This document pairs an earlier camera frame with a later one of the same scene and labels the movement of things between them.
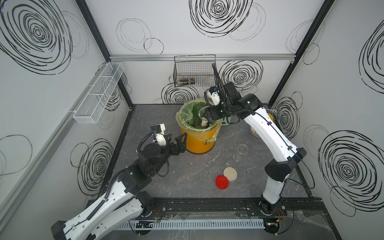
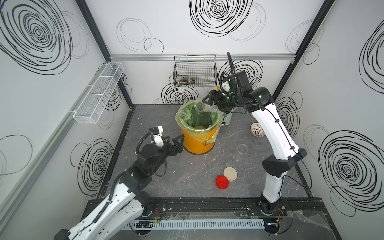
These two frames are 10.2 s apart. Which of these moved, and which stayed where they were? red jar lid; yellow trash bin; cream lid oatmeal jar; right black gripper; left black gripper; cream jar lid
Moved: right black gripper; cream lid oatmeal jar
Stayed: left black gripper; red jar lid; yellow trash bin; cream jar lid
